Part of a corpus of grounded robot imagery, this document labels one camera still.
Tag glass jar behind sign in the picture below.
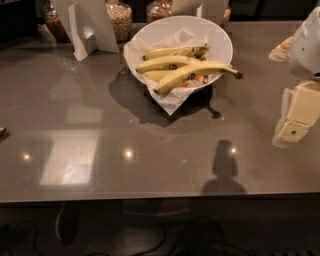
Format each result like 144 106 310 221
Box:
220 5 232 29

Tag glass jar dark nuts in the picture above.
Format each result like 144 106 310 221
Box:
42 2 70 43

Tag glass jar of cereal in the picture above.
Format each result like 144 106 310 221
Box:
146 0 172 23

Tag white standing card sign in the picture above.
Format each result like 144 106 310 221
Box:
52 0 119 61

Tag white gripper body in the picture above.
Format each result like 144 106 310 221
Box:
289 7 320 80

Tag white paper liner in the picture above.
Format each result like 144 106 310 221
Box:
124 27 208 115

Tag glass jar of nuts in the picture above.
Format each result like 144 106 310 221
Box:
106 0 132 43

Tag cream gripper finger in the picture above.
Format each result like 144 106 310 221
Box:
269 37 293 62
272 80 320 148

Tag small lower yellow banana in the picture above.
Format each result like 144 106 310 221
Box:
144 70 172 82

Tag object at left edge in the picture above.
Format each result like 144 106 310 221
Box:
0 127 7 136

